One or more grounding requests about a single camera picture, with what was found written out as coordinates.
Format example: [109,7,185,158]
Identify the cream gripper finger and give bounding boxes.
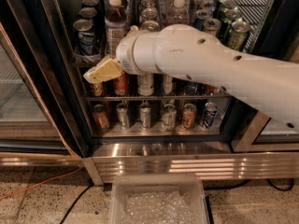
[83,56,123,84]

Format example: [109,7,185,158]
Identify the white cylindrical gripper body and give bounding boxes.
[116,25,139,75]

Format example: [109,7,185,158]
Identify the blue pepsi can front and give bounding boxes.
[73,19,96,56]

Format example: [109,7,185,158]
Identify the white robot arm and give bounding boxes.
[84,24,299,131]

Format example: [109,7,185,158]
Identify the orange can middle shelf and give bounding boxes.
[113,73,128,96]

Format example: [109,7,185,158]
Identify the orange can shelf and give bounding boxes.
[113,73,128,96]
[93,105,110,131]

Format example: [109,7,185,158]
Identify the tan can middle shelf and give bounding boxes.
[90,82,104,97]

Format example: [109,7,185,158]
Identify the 7up can front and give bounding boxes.
[141,21,160,32]

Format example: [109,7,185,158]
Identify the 7up can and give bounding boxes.
[140,7,158,23]
[141,21,160,32]
[139,0,156,11]

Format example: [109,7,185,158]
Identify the white can middle shelf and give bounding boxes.
[137,74,154,96]

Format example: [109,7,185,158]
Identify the white can shelf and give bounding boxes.
[162,104,177,132]
[137,74,154,96]

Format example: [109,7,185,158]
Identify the silver can bottom left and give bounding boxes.
[116,103,130,130]

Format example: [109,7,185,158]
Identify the silver can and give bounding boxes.
[139,103,151,130]
[116,103,130,130]

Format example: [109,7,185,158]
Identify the silver can middle shelf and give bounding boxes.
[163,75,174,94]

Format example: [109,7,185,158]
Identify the silver can bottom middle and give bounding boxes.
[139,103,151,130]

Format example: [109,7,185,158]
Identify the orange can bottom shelf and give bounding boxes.
[93,105,110,131]

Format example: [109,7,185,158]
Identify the stainless steel fridge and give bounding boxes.
[0,0,299,185]

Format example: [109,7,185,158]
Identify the blue can middle shelf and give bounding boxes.
[183,81,202,95]

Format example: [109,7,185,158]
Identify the blue can shelf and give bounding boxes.
[183,81,202,95]
[199,102,218,129]

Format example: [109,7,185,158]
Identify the white can bottom shelf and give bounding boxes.
[162,104,177,132]

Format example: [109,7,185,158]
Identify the red bull can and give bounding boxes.
[189,0,206,16]
[193,9,212,31]
[203,19,221,36]

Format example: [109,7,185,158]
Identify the red bull can front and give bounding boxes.
[203,19,221,36]

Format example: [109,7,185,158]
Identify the red can middle shelf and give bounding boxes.
[205,85,220,95]

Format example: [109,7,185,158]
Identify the brown can bottom shelf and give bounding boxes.
[181,104,197,130]

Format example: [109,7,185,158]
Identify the blue can bottom shelf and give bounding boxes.
[199,102,218,129]

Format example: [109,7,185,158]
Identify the glass fridge door left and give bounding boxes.
[0,24,80,161]

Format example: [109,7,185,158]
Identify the green soda can front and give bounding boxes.
[224,21,251,51]

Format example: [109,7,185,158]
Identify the brown tea bottle front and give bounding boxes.
[105,0,127,57]

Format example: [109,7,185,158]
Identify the water bottle front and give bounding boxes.
[164,0,189,26]

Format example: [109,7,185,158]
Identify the clear plastic bin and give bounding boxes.
[108,174,210,224]

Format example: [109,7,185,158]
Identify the black cable left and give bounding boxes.
[59,180,94,224]

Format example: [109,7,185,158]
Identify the black cable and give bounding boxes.
[59,180,94,224]
[203,177,295,192]

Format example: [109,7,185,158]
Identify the orange cable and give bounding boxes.
[0,166,84,202]

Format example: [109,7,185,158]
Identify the black cable right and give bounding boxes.
[203,177,295,192]

